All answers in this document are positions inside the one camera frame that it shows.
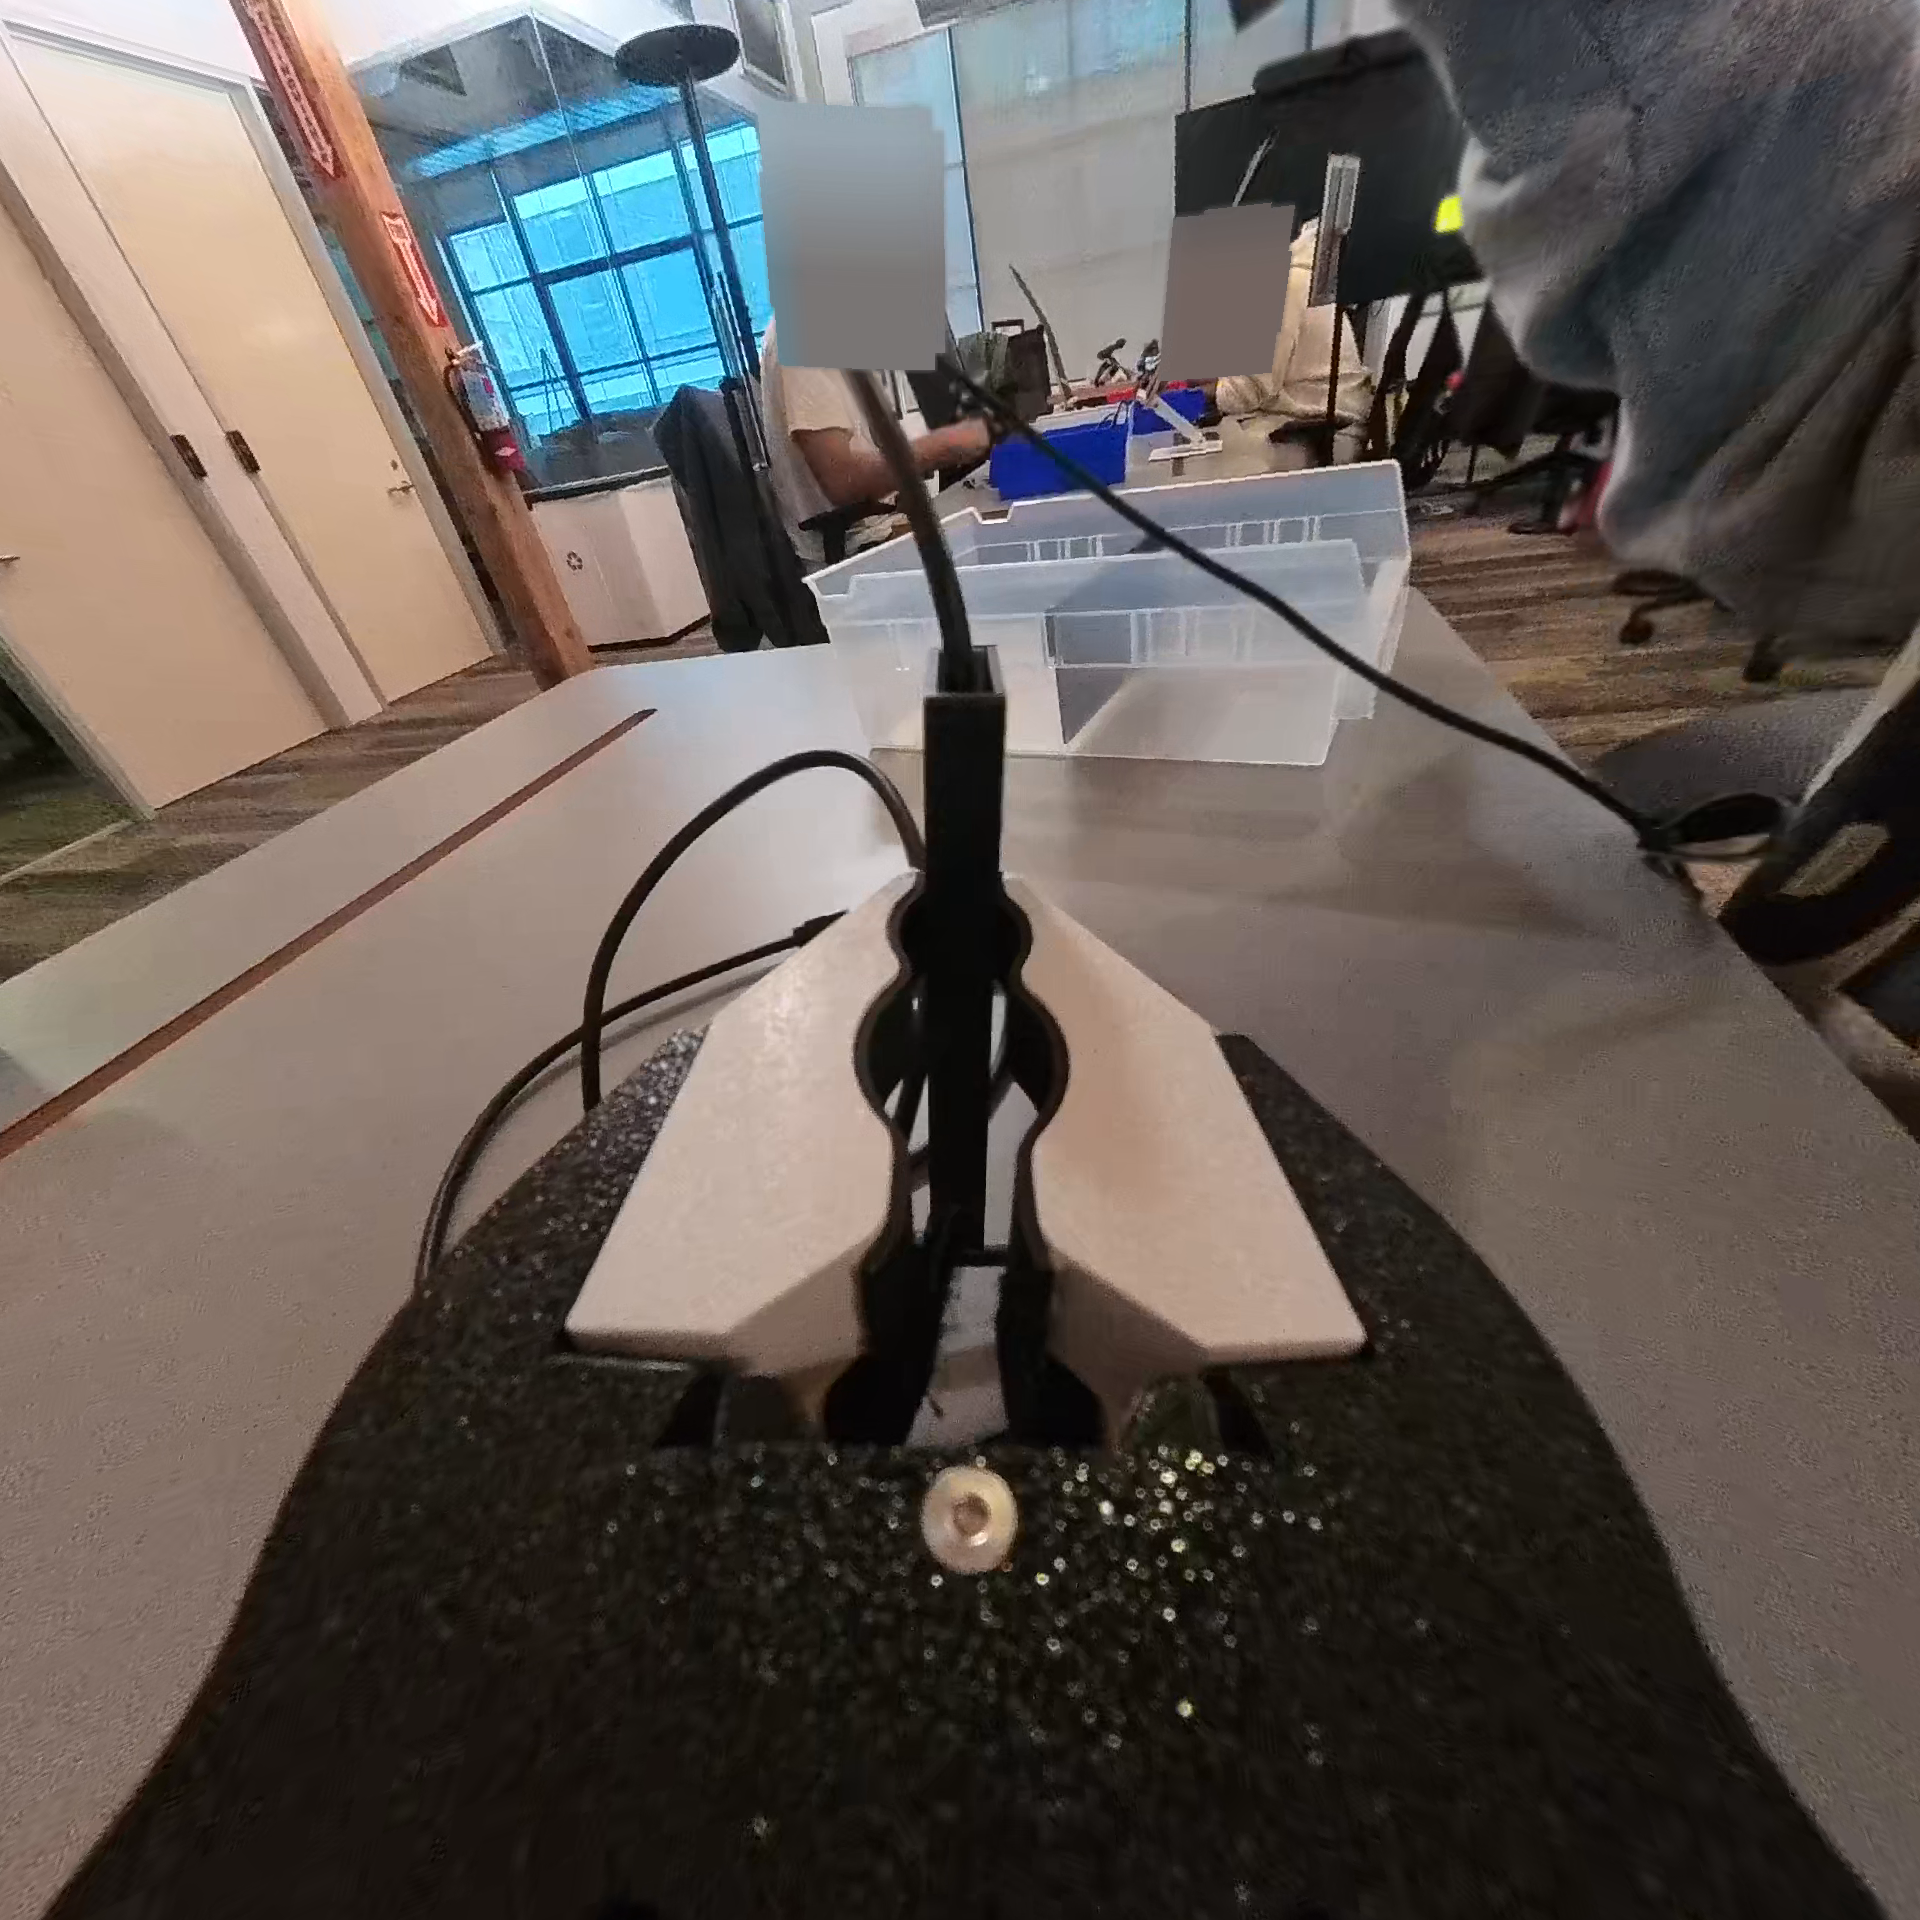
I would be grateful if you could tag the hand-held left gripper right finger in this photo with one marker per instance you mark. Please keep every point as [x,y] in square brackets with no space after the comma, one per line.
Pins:
[1184,1201]

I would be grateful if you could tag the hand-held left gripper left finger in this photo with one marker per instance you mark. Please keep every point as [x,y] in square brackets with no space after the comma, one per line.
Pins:
[735,1184]

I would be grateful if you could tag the black usb hub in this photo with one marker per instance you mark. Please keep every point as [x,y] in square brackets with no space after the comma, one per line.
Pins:
[962,809]

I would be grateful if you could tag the clear plastic box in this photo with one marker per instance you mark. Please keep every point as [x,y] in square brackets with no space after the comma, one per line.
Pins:
[1200,662]

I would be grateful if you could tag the person's right forearm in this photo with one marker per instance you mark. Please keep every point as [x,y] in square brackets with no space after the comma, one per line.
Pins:
[1694,299]

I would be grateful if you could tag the office chair with dark jacket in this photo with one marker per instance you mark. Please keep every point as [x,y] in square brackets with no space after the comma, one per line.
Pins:
[735,510]

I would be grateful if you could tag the blue plastic bin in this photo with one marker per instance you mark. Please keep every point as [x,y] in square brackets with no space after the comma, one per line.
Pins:
[1051,465]
[1171,408]

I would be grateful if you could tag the red fire extinguisher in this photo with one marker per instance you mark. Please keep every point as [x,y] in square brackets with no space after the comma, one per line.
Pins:
[487,405]

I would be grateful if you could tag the black panel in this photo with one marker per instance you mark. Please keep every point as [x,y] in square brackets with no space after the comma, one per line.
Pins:
[1349,135]

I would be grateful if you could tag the large grid window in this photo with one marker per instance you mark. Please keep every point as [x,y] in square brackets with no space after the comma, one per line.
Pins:
[599,270]

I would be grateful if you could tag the white double door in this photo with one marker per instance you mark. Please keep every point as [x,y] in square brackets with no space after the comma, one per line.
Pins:
[226,376]

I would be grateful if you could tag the black floor lamp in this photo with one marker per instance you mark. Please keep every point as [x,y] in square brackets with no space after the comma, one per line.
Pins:
[676,54]

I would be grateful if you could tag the wooden post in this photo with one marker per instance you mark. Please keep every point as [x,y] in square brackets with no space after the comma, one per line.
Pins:
[422,376]

